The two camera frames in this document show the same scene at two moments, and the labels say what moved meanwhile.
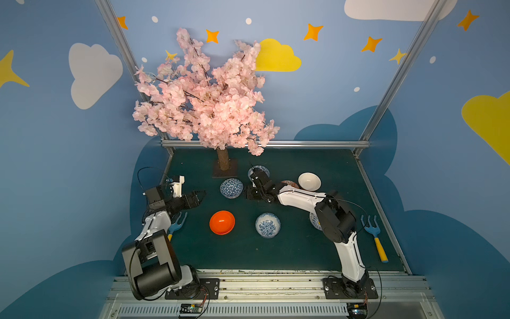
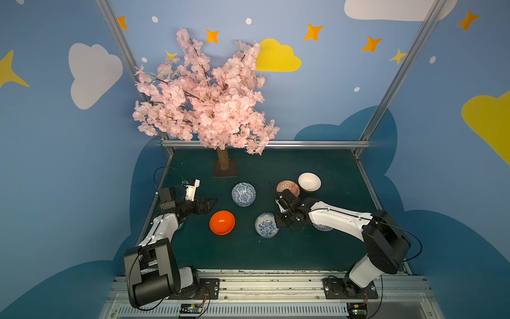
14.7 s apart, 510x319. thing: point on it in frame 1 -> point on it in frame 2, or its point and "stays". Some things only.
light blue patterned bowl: x=259 y=167 -> x=244 y=194
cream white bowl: x=309 y=181 stays
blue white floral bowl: x=267 y=225 stays
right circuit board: x=356 y=310 stays
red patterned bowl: x=291 y=183 stays
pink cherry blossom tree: x=219 y=107 stays
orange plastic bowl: x=222 y=222 stays
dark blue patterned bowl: x=231 y=188 -> x=244 y=199
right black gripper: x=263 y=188 -> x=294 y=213
